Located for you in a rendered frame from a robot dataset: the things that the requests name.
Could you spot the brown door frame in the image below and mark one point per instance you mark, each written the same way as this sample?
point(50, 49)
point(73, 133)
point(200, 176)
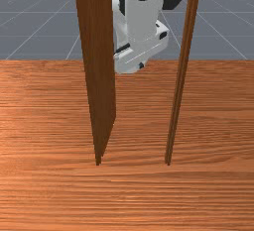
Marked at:
point(181, 76)

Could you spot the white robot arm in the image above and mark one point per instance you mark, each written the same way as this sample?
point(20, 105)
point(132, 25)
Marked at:
point(143, 13)

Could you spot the brown door leaf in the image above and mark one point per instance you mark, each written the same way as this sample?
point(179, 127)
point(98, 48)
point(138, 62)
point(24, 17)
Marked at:
point(99, 59)

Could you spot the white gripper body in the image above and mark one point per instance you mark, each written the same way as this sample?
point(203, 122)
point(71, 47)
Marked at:
point(142, 51)

